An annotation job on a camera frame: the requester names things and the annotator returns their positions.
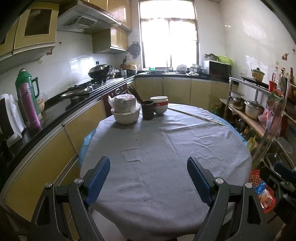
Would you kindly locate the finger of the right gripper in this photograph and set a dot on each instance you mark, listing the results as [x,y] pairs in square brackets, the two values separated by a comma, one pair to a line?
[281,169]
[282,186]

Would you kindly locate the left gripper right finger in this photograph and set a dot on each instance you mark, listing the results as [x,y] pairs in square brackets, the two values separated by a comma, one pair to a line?
[235,212]

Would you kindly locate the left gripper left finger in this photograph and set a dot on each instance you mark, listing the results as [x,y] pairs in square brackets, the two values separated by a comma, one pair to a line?
[49,219]

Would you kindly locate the orange cardboard box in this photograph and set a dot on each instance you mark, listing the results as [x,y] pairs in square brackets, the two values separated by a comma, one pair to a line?
[265,198]

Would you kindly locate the red plastic trash basket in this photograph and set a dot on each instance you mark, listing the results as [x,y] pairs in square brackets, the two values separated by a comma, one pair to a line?
[259,185]

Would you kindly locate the steel pot on rack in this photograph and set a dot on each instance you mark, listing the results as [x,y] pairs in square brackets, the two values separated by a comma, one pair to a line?
[253,109]

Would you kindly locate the metal storage rack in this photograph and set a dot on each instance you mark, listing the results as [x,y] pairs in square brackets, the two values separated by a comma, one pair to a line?
[264,115]

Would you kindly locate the grey tablecloth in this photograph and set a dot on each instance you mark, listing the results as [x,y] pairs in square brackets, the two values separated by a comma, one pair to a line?
[148,193]

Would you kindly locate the purple thermos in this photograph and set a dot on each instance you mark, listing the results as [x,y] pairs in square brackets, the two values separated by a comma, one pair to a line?
[32,121]

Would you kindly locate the white pot with bag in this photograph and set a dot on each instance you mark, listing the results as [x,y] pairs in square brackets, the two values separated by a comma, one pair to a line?
[124,108]

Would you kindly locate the gas stove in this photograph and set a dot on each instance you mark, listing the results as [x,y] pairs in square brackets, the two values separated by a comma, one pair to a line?
[88,88]

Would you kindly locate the stacked red white bowls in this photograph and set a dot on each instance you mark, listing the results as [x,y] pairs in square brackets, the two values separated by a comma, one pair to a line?
[160,104]

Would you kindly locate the black chopstick holder cup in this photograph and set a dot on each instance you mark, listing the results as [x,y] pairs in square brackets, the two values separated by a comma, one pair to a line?
[147,105]

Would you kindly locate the microwave oven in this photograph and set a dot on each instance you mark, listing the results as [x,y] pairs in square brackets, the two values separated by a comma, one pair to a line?
[216,68]

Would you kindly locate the black wok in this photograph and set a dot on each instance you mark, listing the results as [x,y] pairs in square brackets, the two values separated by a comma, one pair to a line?
[100,71]

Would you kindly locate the green thermos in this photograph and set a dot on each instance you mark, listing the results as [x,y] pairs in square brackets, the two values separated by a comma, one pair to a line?
[25,77]

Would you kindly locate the range hood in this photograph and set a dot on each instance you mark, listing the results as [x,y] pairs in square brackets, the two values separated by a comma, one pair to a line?
[86,18]

